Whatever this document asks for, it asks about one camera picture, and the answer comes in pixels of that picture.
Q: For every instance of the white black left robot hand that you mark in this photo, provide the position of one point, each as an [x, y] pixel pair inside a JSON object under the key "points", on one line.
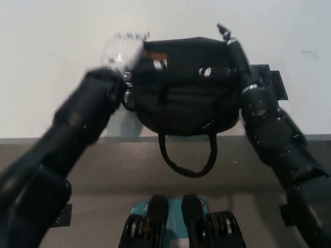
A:
{"points": [[121, 54]]}

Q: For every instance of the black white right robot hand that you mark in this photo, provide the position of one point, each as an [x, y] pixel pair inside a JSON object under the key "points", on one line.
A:
{"points": [[258, 103]]}

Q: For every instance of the black soft travel bag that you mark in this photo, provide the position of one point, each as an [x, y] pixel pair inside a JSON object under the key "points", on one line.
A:
{"points": [[186, 108]]}

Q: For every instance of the black robot body teal tops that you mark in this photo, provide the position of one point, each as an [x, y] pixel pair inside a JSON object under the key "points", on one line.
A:
{"points": [[160, 227]]}

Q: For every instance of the black tape patch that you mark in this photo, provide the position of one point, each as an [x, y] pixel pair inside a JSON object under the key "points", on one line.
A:
{"points": [[278, 82]]}

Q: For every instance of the black floor mounting plate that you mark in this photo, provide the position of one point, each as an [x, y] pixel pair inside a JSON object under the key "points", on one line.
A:
{"points": [[63, 217]]}

